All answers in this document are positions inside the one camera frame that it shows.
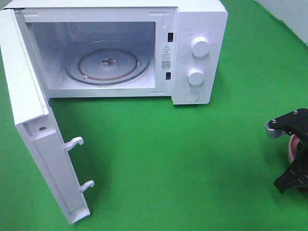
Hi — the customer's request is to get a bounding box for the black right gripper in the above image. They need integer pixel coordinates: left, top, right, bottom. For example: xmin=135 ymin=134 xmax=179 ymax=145
xmin=274 ymin=119 xmax=308 ymax=193

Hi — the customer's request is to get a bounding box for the pink round plate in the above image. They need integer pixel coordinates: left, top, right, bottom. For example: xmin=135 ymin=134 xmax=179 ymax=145
xmin=288 ymin=134 xmax=300 ymax=164

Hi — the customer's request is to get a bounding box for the round white door release button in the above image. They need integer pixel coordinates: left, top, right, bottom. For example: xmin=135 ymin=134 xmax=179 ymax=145
xmin=185 ymin=90 xmax=200 ymax=102

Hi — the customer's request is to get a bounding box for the white microwave door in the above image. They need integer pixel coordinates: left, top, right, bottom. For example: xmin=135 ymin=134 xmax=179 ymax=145
xmin=0 ymin=9 xmax=94 ymax=224

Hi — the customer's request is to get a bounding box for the lower white microwave knob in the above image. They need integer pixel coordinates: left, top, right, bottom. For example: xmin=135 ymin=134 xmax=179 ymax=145
xmin=187 ymin=68 xmax=205 ymax=86

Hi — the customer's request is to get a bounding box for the white microwave knob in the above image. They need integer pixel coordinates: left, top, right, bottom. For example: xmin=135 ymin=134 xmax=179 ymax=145
xmin=187 ymin=68 xmax=205 ymax=86
xmin=191 ymin=36 xmax=210 ymax=57

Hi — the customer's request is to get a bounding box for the green table cloth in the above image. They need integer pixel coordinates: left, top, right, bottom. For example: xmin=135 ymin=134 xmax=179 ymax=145
xmin=0 ymin=0 xmax=308 ymax=231

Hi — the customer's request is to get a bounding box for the upper white microwave knob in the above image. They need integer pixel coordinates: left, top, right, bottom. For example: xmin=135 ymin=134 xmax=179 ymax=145
xmin=191 ymin=36 xmax=210 ymax=57

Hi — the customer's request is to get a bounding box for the white microwave oven body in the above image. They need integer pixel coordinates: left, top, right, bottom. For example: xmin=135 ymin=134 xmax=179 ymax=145
xmin=2 ymin=0 xmax=228 ymax=104

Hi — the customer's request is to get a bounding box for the glass microwave turntable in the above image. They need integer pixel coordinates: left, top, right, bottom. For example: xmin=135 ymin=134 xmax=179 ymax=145
xmin=63 ymin=40 xmax=153 ymax=86

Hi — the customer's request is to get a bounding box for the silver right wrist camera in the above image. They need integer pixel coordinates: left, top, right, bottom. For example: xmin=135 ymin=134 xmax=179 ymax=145
xmin=265 ymin=108 xmax=308 ymax=139

